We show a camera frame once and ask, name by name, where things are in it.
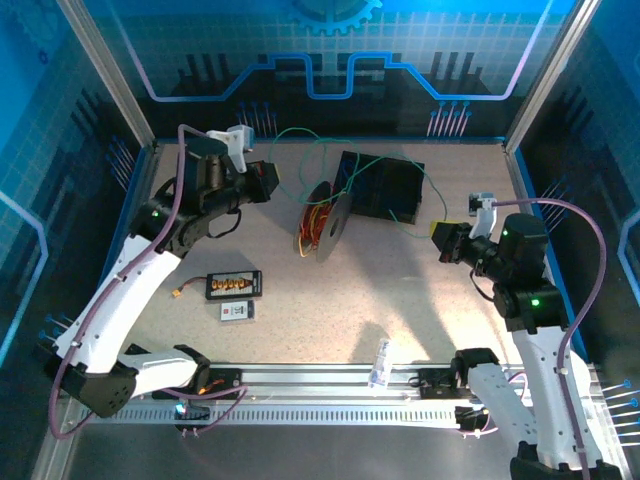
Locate red yellow green wires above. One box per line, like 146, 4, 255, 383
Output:
298, 182, 334, 259

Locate thin green cable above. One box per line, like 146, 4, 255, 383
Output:
268, 127, 450, 239

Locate thin yellow cable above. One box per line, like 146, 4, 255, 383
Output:
297, 189, 336, 256

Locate grey perforated cable spool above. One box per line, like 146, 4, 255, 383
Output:
292, 180, 354, 265

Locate thin blue cable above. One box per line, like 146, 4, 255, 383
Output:
341, 158, 381, 201

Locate black plastic tray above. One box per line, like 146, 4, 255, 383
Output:
333, 149, 427, 225

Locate black board with yellow connectors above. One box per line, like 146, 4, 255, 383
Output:
171, 269, 264, 302

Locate small white black card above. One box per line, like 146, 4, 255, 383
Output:
219, 300, 257, 323

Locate clear plastic packet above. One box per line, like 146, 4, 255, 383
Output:
367, 338, 394, 389

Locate black controller box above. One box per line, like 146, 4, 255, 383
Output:
172, 399, 211, 432
453, 405, 489, 437

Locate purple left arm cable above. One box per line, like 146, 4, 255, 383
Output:
48, 123, 250, 442

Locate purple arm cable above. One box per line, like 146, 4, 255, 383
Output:
457, 197, 607, 480
48, 123, 250, 442

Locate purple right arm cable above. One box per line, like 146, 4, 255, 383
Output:
457, 197, 607, 480

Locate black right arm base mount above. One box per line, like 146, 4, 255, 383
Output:
417, 367, 471, 401

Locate aluminium frame post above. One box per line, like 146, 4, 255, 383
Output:
54, 0, 157, 151
503, 0, 601, 154

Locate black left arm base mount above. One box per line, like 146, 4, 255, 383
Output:
152, 364, 246, 401

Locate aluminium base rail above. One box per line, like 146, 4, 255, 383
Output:
57, 362, 601, 401

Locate slotted grey cable duct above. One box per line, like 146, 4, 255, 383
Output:
82, 399, 464, 426

